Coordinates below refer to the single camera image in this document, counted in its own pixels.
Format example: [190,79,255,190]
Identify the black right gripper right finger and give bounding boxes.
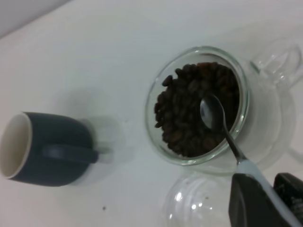
[274,172,303,219]

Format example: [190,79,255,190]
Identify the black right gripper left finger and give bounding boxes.
[228,173,298,227]

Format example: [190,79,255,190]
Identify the metal spoon pale blue handle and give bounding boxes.
[199,94,303,227]

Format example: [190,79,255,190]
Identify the dark blue-grey ceramic mug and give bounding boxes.
[0,111,99,188]

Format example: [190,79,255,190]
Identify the clear round glass lid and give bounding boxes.
[161,175,238,227]

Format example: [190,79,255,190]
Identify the dark roasted coffee beans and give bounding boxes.
[153,61,240,158]

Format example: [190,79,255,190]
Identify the clear double-wall glass jar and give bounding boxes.
[144,37,303,177]

